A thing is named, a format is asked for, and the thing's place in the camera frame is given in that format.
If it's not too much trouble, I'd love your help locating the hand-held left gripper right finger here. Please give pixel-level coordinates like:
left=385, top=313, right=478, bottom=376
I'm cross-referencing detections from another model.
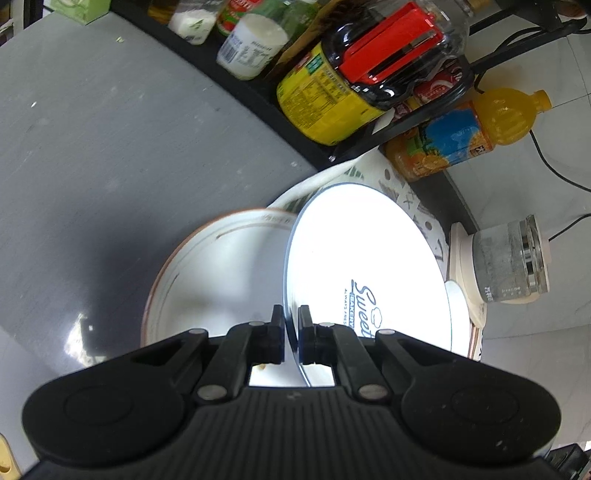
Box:
left=298, top=305, right=462, bottom=408

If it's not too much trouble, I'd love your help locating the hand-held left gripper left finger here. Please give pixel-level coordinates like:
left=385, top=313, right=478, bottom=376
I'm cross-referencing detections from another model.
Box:
left=127, top=305, right=286, bottom=408

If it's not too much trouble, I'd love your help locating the brown-rimmed white plate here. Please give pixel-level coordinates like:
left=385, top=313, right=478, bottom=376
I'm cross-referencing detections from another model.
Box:
left=140, top=209, right=302, bottom=389

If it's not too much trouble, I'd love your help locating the large blue-rimmed white plate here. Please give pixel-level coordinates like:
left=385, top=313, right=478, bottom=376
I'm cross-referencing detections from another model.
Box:
left=283, top=183, right=452, bottom=389

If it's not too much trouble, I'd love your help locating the patterned white plate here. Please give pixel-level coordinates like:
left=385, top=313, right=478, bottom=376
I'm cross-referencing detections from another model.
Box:
left=267, top=150, right=486, bottom=361

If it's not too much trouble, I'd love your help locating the cream kettle base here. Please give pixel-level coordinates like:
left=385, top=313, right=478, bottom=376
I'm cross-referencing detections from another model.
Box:
left=449, top=222, right=542, bottom=306

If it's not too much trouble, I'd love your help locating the glass jar with metal lid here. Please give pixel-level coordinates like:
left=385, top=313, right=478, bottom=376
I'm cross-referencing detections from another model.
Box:
left=471, top=214, right=553, bottom=304

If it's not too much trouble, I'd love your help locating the black metal shelf rack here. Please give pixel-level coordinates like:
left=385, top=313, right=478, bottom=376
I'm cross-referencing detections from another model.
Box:
left=110, top=0, right=591, bottom=172

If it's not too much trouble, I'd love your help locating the orange juice bottle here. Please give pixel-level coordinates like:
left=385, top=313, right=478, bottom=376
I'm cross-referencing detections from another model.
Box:
left=384, top=89, right=554, bottom=182

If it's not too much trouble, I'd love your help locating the red drink can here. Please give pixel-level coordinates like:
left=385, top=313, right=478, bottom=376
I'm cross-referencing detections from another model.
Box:
left=406, top=62, right=465, bottom=109

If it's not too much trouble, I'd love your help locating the white plastic jar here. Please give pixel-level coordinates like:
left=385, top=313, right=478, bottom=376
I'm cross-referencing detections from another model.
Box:
left=216, top=13, right=290, bottom=82

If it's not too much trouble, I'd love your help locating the glass jar with white powder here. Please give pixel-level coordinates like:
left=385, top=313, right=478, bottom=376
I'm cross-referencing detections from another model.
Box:
left=168, top=0, right=219, bottom=46

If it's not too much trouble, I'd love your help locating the green cardboard box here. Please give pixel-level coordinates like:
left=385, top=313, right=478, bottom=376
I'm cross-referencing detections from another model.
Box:
left=50, top=0, right=112, bottom=24

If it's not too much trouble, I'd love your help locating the oil bottle with red handle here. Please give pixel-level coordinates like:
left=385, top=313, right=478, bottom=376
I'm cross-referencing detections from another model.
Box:
left=276, top=0, right=472, bottom=147

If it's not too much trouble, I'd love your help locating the black power cable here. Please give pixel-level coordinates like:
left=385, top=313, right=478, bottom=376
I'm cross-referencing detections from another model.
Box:
left=547, top=220, right=591, bottom=244
left=528, top=128, right=591, bottom=193

